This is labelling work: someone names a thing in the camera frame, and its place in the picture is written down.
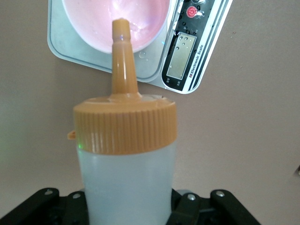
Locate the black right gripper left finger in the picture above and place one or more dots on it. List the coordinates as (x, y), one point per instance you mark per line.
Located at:
(47, 208)

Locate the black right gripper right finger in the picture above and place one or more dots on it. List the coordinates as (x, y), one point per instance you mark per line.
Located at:
(206, 211)

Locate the translucent sauce bottle orange cap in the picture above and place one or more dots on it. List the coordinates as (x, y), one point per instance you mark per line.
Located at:
(126, 164)

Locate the pink plastic cup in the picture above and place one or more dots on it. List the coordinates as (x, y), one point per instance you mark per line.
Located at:
(93, 21)

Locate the silver digital kitchen scale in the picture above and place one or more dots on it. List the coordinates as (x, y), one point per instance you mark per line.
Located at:
(182, 56)

